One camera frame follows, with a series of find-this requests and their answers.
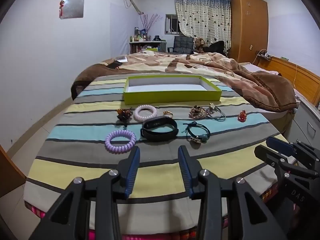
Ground striped bed sheet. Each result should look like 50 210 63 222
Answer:
24 76 292 240

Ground white desk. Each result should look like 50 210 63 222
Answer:
129 40 167 53

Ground grey nightstand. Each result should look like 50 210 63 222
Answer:
287 97 320 153

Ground air conditioner pipe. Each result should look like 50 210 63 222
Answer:
122 0 144 15

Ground white pink pillow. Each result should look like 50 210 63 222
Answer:
244 64 278 75

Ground barred window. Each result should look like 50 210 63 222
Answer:
164 14 182 34

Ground black padded chair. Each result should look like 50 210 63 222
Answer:
168 36 195 55

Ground wooden headboard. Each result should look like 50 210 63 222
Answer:
257 56 320 105

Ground heart print curtain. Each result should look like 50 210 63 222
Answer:
174 0 232 54

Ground group of bottles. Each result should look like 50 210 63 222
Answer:
130 26 152 42

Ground wooden wardrobe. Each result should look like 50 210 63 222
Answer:
229 0 269 63

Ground brown teddy bear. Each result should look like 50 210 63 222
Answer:
194 37 207 53

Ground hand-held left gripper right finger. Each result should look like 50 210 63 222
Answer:
177 145 292 240

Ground green cardboard box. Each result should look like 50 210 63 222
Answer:
122 74 222 105

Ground brown beaded ornament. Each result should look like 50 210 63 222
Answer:
116 107 133 127

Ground purple spiral hair tie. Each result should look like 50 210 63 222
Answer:
104 129 137 153

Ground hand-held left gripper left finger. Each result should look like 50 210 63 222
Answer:
29 146 140 240

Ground teal hair tie with bead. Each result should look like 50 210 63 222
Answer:
182 121 211 144

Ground silver wall poster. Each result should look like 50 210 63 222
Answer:
59 0 85 19

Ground black fitness band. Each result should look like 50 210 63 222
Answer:
140 116 179 140

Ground dark cloth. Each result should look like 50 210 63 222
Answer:
205 41 225 54

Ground gold crystal bracelet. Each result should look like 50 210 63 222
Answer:
188 106 208 119

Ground purple blossom branches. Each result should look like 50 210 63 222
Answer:
140 14 163 37

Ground pink patterned mattress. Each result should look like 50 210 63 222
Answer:
24 180 292 240

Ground pink spiral hair tie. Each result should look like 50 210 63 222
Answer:
133 104 158 122

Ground brown patterned blanket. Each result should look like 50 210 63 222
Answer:
71 50 298 113

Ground grey hair tie gold charm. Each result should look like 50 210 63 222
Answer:
206 102 226 121

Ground wooden furniture panel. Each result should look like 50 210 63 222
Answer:
0 145 27 198

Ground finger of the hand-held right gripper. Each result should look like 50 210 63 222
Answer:
266 137 320 164
254 145 320 179

